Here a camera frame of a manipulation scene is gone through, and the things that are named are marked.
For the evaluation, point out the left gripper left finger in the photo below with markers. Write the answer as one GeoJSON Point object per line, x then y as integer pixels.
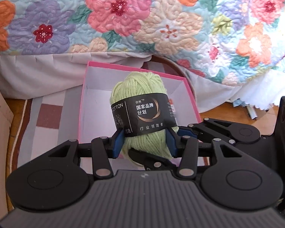
{"type": "Point", "coordinates": [103, 148]}

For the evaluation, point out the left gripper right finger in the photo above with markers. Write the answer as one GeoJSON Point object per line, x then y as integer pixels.
{"type": "Point", "coordinates": [186, 148]}

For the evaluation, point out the pink cardboard storage box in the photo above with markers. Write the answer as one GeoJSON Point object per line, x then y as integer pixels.
{"type": "Point", "coordinates": [96, 117]}

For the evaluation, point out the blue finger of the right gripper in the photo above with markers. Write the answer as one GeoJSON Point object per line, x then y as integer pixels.
{"type": "Point", "coordinates": [153, 162]}
{"type": "Point", "coordinates": [186, 131]}

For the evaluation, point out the checkered plush floor rug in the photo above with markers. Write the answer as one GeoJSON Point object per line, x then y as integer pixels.
{"type": "Point", "coordinates": [42, 123]}

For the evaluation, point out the papers under bed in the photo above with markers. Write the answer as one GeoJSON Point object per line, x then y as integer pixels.
{"type": "Point", "coordinates": [263, 120]}

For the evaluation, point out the orange label clear plastic box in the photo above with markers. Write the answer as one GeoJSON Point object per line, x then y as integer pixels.
{"type": "Point", "coordinates": [172, 109]}

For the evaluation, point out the green yarn ball black label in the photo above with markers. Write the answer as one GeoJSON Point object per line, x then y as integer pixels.
{"type": "Point", "coordinates": [140, 106]}

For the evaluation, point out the floral quilted bedspread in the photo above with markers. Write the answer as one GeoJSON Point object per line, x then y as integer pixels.
{"type": "Point", "coordinates": [229, 50]}

